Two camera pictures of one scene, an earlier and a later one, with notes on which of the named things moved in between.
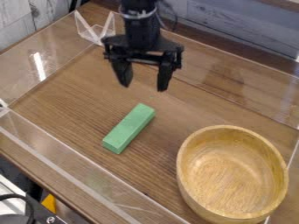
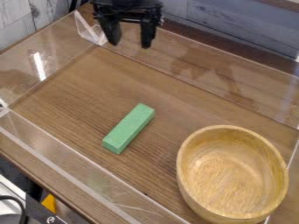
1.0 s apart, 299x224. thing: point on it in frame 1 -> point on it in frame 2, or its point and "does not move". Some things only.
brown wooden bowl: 231,176 does not move
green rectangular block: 124,132 does not move
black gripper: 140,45 -> 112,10
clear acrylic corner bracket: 94,32 does not move
